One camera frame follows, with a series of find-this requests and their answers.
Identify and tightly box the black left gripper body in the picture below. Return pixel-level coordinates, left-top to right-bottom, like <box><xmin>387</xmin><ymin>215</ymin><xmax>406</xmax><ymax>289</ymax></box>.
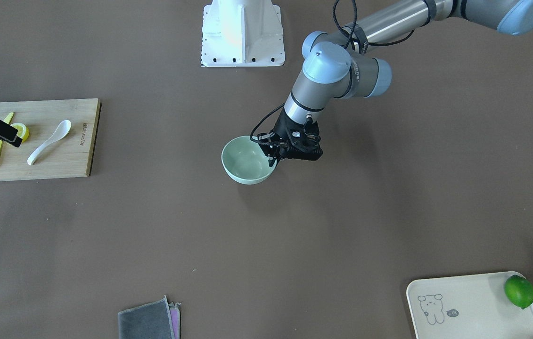
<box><xmin>257</xmin><ymin>110</ymin><xmax>323</xmax><ymax>161</ymax></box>

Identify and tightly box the light green bowl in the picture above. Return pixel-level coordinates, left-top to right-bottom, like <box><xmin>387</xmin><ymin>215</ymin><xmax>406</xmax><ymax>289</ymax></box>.
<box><xmin>221</xmin><ymin>136</ymin><xmax>276</xmax><ymax>185</ymax></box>

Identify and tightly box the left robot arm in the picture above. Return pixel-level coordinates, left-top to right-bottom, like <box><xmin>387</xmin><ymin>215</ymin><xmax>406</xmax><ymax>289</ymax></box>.
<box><xmin>249</xmin><ymin>0</ymin><xmax>533</xmax><ymax>167</ymax></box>

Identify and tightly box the white ceramic spoon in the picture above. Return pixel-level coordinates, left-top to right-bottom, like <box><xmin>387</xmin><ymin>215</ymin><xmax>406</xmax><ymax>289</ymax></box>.
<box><xmin>26</xmin><ymin>120</ymin><xmax>72</xmax><ymax>166</ymax></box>

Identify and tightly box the half lemon slice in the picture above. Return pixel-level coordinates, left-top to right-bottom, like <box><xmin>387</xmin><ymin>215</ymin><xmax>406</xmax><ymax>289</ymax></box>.
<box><xmin>10</xmin><ymin>122</ymin><xmax>30</xmax><ymax>143</ymax></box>

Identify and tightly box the bamboo cutting board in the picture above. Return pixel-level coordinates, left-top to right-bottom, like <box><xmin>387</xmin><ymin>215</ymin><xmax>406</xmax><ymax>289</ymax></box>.
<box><xmin>0</xmin><ymin>98</ymin><xmax>101</xmax><ymax>182</ymax></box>

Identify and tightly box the grey folded cloth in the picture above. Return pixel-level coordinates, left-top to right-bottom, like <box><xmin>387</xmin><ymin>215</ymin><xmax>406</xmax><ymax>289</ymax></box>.
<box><xmin>118</xmin><ymin>296</ymin><xmax>181</xmax><ymax>339</ymax></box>

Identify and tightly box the beige rabbit tray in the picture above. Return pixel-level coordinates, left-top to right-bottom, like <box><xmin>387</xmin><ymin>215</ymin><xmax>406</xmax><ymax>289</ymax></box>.
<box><xmin>406</xmin><ymin>272</ymin><xmax>533</xmax><ymax>339</ymax></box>

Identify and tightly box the green lime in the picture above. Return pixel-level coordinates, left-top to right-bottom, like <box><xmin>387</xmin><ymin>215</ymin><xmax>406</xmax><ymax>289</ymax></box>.
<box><xmin>503</xmin><ymin>274</ymin><xmax>533</xmax><ymax>309</ymax></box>

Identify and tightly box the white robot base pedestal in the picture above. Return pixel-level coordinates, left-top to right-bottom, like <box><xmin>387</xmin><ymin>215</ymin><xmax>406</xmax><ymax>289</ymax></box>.
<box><xmin>200</xmin><ymin>0</ymin><xmax>286</xmax><ymax>67</ymax></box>

